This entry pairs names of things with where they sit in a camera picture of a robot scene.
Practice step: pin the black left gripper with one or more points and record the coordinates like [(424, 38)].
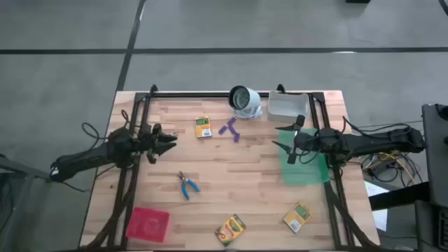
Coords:
[(150, 141)]

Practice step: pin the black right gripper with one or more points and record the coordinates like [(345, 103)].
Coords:
[(302, 140)]

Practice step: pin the yellow green card box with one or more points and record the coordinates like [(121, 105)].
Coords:
[(203, 126), (297, 217)]

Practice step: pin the small dark blue eraser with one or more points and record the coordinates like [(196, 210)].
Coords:
[(235, 134), (222, 129), (231, 121)]

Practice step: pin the yellow Crayola crayon box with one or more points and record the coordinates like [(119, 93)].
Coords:
[(230, 229)]

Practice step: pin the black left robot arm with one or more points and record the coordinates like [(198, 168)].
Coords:
[(87, 157)]

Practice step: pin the white plastic bin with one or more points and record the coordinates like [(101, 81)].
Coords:
[(287, 106)]

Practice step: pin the translucent teal green bin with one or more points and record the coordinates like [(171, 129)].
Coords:
[(302, 171)]

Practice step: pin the white spotlight lamp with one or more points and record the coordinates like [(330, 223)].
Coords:
[(241, 98)]

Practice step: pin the red plastic basket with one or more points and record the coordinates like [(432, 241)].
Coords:
[(147, 224)]

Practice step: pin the white paper sheet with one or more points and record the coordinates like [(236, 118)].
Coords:
[(374, 189), (381, 220)]

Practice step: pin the black desk beam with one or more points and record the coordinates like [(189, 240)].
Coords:
[(399, 197)]

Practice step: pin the grey metal table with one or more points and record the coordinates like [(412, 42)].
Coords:
[(17, 171)]

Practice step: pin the black rectangular box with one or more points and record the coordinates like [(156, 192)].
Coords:
[(357, 1)]

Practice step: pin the black equipment case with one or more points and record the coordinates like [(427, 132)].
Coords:
[(432, 227)]

